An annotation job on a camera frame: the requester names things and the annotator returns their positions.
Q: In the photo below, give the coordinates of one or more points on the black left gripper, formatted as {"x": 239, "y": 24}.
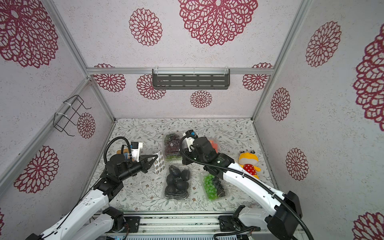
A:
{"x": 146, "y": 164}

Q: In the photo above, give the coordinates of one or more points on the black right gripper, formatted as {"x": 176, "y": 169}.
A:
{"x": 186, "y": 157}

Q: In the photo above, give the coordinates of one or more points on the sticker label sheet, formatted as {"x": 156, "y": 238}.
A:
{"x": 159, "y": 163}

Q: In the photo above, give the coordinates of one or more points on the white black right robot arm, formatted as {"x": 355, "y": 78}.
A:
{"x": 281, "y": 213}

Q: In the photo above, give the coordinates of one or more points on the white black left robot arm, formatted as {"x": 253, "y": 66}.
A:
{"x": 117, "y": 169}

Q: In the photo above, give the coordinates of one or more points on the clear box purple grapes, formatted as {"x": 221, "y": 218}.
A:
{"x": 172, "y": 147}

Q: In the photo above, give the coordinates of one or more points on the clear box green grapes blueberries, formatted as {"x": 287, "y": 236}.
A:
{"x": 214, "y": 188}

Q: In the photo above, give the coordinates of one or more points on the yellow red plush toy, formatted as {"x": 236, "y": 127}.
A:
{"x": 248, "y": 161}

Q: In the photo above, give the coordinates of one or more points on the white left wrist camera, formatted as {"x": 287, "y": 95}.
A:
{"x": 135, "y": 150}

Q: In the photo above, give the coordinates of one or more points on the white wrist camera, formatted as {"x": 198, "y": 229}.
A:
{"x": 191, "y": 136}
{"x": 135, "y": 150}

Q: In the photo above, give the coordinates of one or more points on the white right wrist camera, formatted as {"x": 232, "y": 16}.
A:
{"x": 191, "y": 136}

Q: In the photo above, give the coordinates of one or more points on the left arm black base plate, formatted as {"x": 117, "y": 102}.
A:
{"x": 129, "y": 224}

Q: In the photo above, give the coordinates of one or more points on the aluminium mounting rail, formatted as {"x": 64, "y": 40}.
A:
{"x": 178, "y": 223}

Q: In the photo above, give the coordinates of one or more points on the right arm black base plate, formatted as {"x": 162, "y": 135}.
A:
{"x": 230, "y": 224}

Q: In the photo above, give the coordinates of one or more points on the grey metal wall shelf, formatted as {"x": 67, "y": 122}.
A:
{"x": 191, "y": 79}

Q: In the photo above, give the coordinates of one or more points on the black wire wall rack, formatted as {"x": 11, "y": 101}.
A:
{"x": 62, "y": 119}

